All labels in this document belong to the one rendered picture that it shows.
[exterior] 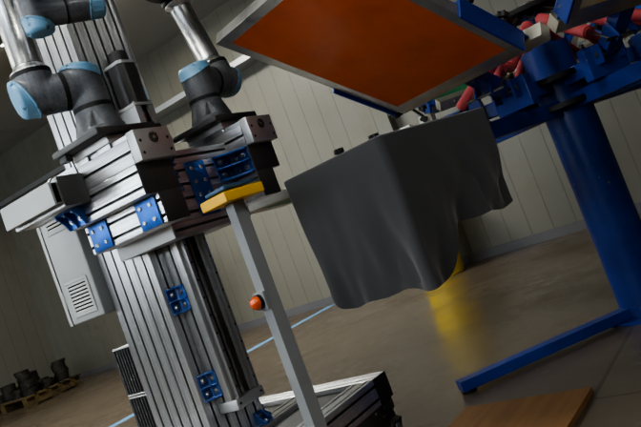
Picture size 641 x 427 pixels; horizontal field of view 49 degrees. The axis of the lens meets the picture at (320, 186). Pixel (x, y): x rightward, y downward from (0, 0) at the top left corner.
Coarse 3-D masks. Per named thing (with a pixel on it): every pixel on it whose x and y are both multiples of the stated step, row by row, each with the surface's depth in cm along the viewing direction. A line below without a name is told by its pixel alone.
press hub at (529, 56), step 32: (544, 0) 277; (544, 64) 282; (544, 96) 285; (576, 96) 270; (576, 128) 280; (576, 160) 281; (608, 160) 279; (576, 192) 286; (608, 192) 278; (608, 224) 278; (640, 224) 280; (608, 256) 281; (640, 256) 276; (640, 288) 276; (640, 320) 272
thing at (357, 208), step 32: (352, 160) 192; (384, 160) 184; (288, 192) 215; (320, 192) 205; (352, 192) 195; (384, 192) 187; (320, 224) 208; (352, 224) 198; (384, 224) 191; (416, 224) 183; (320, 256) 212; (352, 256) 203; (384, 256) 194; (416, 256) 184; (352, 288) 207; (384, 288) 197; (416, 288) 189
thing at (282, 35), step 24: (264, 24) 214; (288, 24) 214; (312, 24) 214; (264, 48) 227; (288, 48) 227; (312, 48) 226; (336, 48) 226; (360, 48) 226; (312, 72) 241; (336, 72) 241; (360, 72) 241; (384, 72) 241; (408, 72) 241; (384, 96) 257; (408, 96) 257
